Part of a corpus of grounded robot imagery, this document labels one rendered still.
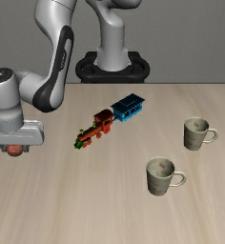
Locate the peach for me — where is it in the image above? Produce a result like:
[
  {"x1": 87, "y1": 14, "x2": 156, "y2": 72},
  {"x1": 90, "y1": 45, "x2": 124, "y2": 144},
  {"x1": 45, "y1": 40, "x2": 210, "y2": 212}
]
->
[{"x1": 6, "y1": 145, "x2": 24, "y2": 157}]

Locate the red and blue toy train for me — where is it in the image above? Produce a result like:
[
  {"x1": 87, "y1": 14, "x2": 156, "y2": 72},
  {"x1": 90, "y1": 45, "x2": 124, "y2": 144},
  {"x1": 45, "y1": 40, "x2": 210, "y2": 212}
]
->
[{"x1": 73, "y1": 92, "x2": 146, "y2": 150}]

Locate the grey-beige mug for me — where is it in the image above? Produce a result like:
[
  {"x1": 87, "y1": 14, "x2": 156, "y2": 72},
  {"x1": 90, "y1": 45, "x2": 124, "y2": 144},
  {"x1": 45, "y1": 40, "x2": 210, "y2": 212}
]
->
[
  {"x1": 145, "y1": 155, "x2": 188, "y2": 197},
  {"x1": 183, "y1": 116, "x2": 219, "y2": 152}
]

